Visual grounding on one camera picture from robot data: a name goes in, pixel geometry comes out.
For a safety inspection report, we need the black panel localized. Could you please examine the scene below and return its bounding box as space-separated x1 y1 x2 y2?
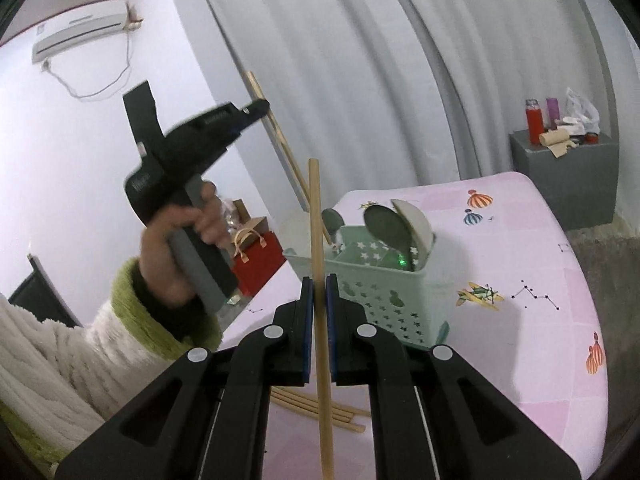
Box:
9 254 83 328

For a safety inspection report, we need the grey cabinet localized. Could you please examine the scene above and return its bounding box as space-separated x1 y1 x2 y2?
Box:
510 130 621 231

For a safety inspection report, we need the white air conditioner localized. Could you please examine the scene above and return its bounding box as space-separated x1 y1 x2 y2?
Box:
31 0 130 65

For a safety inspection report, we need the red gift bag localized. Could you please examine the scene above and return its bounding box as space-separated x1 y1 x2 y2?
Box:
231 227 287 301

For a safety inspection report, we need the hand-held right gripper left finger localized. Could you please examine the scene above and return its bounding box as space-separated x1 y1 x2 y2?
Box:
54 276 316 480

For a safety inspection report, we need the green plastic basket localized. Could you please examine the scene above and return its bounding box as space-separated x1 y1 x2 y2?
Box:
284 225 453 351

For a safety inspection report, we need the person's left hand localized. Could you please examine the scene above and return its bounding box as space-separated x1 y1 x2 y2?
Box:
139 182 236 308

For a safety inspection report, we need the red thermos bottle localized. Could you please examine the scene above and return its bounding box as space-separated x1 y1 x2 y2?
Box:
525 98 545 145

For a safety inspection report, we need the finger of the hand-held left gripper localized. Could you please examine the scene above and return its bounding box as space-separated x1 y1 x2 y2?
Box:
210 117 252 156
167 100 271 147

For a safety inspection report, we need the grey curtain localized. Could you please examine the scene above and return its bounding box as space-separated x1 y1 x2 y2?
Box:
195 0 461 213
380 0 608 183

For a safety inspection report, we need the white plastic bag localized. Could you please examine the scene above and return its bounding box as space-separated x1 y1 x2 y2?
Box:
562 86 601 136

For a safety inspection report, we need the air conditioner cable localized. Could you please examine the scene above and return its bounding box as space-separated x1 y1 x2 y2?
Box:
42 7 143 101

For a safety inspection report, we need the brown paper roll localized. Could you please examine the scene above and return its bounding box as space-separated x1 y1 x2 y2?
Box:
537 127 576 158

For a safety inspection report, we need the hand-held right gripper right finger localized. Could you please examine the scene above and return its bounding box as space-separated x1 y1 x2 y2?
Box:
325 274 583 480

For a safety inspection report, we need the person's left forearm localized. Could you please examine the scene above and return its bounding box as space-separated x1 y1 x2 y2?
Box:
0 257 221 461

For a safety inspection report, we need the pink printed bed sheet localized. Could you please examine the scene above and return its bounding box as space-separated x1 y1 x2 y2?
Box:
215 171 608 480

